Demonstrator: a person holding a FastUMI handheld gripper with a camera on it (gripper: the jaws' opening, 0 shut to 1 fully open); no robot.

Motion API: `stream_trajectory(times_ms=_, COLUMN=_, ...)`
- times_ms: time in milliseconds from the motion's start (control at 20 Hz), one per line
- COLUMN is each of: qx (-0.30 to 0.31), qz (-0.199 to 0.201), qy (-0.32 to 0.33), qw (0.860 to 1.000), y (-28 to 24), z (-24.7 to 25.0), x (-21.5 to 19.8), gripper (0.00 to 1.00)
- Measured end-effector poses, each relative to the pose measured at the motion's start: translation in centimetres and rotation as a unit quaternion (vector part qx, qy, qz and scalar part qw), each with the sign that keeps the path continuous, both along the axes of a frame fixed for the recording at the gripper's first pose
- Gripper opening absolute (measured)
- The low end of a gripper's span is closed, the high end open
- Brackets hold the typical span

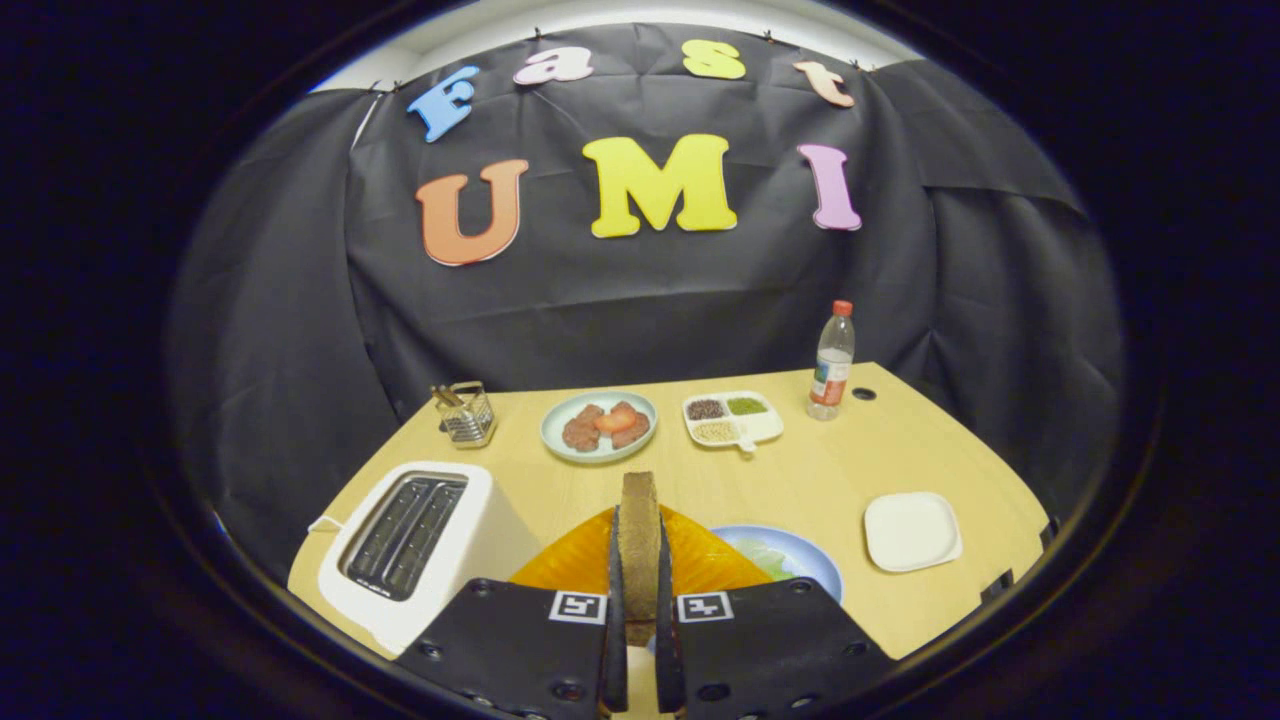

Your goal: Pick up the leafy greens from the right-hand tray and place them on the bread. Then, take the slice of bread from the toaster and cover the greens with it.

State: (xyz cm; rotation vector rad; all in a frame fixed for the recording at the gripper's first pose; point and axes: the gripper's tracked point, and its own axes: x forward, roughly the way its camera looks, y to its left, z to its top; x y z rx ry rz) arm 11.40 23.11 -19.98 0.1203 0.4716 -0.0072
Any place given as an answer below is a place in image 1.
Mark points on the pile of green beans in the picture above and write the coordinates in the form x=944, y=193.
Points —
x=747, y=406

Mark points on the pile of white beans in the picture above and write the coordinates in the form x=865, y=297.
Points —
x=715, y=432

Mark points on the red tomato slice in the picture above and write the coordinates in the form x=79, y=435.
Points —
x=615, y=419

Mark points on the brown bread slice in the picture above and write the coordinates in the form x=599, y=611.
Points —
x=638, y=550

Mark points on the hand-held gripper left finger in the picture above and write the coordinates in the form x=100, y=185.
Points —
x=520, y=640

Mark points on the blue round plate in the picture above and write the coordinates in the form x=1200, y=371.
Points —
x=815, y=565

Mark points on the dark brown meat piece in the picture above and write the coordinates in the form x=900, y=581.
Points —
x=580, y=432

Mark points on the pale green round plate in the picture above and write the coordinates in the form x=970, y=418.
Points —
x=560, y=415

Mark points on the white toaster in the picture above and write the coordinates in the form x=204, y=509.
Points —
x=480, y=540

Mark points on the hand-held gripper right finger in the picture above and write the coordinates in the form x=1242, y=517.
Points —
x=760, y=650

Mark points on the green lettuce leaf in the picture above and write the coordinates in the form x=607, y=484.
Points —
x=768, y=558

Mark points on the pile of dark beans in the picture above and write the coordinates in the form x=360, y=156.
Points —
x=706, y=409

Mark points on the reddish meat piece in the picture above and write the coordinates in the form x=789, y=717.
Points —
x=635, y=435

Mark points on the clear water bottle red cap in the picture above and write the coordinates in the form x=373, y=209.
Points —
x=830, y=370

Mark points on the white divided tray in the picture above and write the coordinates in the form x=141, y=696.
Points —
x=762, y=425

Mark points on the white square plate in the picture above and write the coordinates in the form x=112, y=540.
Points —
x=912, y=532

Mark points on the brown wooden sticks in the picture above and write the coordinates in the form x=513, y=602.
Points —
x=444, y=397

